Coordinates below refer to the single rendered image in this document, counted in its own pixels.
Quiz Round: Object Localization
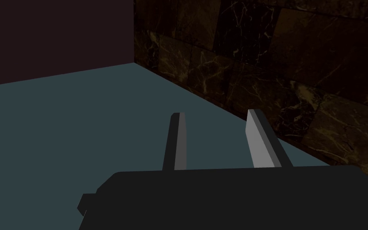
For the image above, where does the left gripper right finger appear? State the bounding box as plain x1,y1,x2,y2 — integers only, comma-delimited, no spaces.
245,109,294,169

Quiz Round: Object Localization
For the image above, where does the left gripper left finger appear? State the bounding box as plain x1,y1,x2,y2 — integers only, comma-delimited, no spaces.
162,112,187,171

